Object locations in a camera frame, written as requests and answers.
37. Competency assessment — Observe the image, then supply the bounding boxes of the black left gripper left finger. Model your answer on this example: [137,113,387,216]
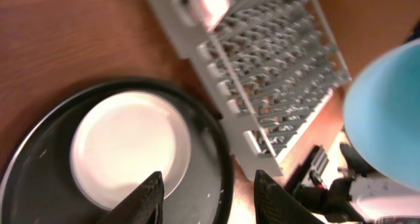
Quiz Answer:
[96,171,164,224]

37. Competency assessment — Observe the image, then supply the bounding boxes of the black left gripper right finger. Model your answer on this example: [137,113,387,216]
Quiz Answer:
[254,169,324,224]

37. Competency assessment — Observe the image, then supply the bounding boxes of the blue plastic cup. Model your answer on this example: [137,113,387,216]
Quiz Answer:
[343,40,419,189]

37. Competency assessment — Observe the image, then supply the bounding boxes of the pink plastic cup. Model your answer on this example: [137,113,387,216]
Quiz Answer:
[196,0,230,32]

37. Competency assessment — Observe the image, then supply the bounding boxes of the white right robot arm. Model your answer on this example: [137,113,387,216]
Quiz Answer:
[285,132,419,223]

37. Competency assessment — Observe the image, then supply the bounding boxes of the grey dishwasher rack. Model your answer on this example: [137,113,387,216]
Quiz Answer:
[148,0,351,179]

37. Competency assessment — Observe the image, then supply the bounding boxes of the pale grey round plate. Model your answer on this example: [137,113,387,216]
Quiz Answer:
[70,91,192,211]

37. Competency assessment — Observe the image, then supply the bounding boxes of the round black serving tray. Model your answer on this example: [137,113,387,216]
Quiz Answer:
[1,78,234,224]

